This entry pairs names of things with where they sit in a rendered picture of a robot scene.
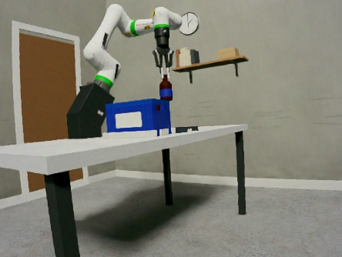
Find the blue crate with dividers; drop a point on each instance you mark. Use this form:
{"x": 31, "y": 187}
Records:
{"x": 139, "y": 115}

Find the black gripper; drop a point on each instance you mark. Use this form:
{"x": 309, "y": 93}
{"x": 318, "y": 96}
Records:
{"x": 162, "y": 47}

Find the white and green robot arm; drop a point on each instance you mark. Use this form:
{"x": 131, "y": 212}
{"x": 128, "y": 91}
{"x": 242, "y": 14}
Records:
{"x": 95, "y": 54}

